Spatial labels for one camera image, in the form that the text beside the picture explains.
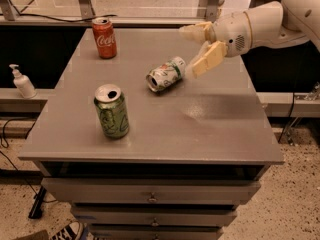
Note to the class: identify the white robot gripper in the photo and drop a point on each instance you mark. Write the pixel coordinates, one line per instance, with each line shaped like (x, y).
(231, 34)

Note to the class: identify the white green 7up can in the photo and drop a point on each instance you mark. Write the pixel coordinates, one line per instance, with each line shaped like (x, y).
(162, 77)

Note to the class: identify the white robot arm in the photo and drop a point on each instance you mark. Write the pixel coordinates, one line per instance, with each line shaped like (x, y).
(274, 25)

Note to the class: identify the red coca-cola can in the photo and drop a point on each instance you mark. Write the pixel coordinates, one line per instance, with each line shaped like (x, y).
(104, 37)

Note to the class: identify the green soda can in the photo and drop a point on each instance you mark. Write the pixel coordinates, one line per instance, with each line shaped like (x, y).
(111, 109)

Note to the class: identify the grey drawer cabinet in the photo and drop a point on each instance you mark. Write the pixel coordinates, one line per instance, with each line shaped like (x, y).
(209, 128)

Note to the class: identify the white pump soap bottle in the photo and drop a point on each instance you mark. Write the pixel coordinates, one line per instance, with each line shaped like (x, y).
(22, 82)

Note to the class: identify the top grey drawer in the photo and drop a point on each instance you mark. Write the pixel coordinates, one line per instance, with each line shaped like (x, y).
(143, 191)

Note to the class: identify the grey drawer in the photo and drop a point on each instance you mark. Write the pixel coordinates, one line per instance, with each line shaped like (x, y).
(155, 215)
(143, 191)
(117, 232)

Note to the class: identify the middle grey drawer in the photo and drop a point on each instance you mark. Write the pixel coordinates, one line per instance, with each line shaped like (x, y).
(155, 215)

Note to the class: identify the bottom grey drawer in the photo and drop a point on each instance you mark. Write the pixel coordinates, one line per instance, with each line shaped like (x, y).
(117, 232)

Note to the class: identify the black white sneaker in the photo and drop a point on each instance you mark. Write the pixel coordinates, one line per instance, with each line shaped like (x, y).
(72, 231)

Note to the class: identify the black power plug block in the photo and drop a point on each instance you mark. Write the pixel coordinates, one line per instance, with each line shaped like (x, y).
(36, 210)

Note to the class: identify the grey metal railing frame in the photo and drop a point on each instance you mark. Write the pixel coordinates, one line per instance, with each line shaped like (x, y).
(122, 13)

